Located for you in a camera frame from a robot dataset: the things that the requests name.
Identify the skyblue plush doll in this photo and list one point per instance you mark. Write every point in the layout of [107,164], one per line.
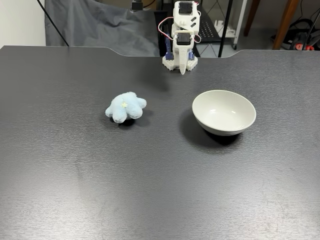
[125,107]

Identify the white bowl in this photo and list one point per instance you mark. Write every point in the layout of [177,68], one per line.
[225,112]

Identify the black metal rack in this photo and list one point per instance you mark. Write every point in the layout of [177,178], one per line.
[208,27]

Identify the brown wooden leg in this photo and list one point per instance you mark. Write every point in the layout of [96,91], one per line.
[285,25]
[251,17]

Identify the black red vacuum cleaner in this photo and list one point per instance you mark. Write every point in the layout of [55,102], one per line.
[297,37]

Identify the black tripod leg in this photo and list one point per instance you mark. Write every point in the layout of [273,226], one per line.
[52,22]

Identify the white cart frame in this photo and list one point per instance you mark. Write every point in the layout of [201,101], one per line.
[240,22]

